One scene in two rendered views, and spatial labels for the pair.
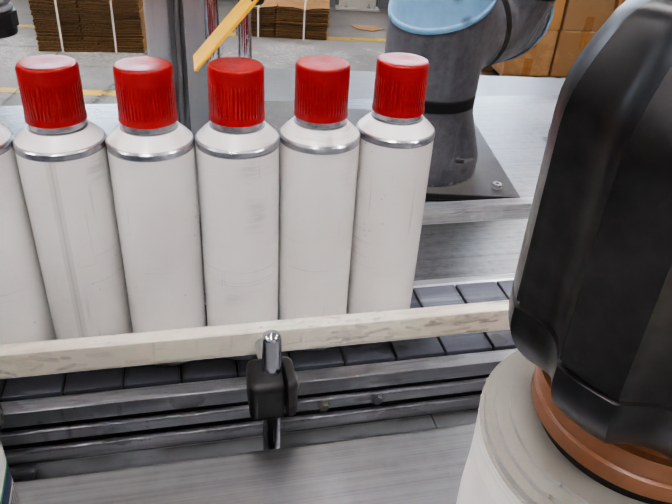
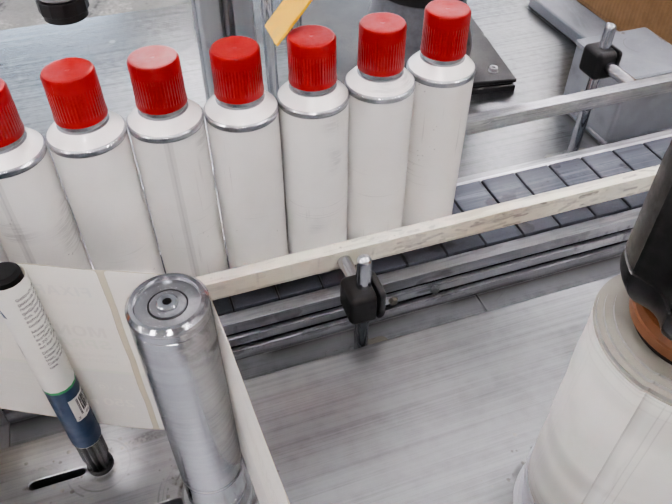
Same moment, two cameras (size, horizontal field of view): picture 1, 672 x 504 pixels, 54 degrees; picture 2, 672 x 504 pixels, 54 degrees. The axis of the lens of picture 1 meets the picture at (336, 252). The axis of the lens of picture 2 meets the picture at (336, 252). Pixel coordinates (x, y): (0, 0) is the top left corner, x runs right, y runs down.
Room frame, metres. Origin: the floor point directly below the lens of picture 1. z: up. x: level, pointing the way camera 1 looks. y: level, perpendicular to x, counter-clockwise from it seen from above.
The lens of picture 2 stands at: (-0.04, 0.09, 1.29)
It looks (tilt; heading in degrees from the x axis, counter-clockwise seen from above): 45 degrees down; 355
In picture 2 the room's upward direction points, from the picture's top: straight up
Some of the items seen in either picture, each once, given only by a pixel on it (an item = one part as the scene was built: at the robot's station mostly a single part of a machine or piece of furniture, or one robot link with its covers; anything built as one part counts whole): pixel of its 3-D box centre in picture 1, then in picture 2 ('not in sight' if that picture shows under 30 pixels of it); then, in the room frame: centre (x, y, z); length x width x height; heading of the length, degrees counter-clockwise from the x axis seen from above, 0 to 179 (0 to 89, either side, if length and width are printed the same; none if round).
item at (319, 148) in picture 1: (316, 211); (376, 145); (0.39, 0.01, 0.98); 0.05 x 0.05 x 0.20
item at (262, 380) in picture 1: (273, 405); (363, 309); (0.30, 0.03, 0.89); 0.03 x 0.03 x 0.12; 14
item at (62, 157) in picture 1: (75, 222); (179, 182); (0.36, 0.17, 0.98); 0.05 x 0.05 x 0.20
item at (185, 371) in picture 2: not in sight; (197, 413); (0.17, 0.14, 0.97); 0.05 x 0.05 x 0.19
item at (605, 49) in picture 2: not in sight; (602, 107); (0.53, -0.24, 0.91); 0.07 x 0.03 x 0.16; 14
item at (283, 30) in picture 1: (284, 13); not in sight; (4.90, 0.48, 0.11); 0.65 x 0.54 x 0.22; 92
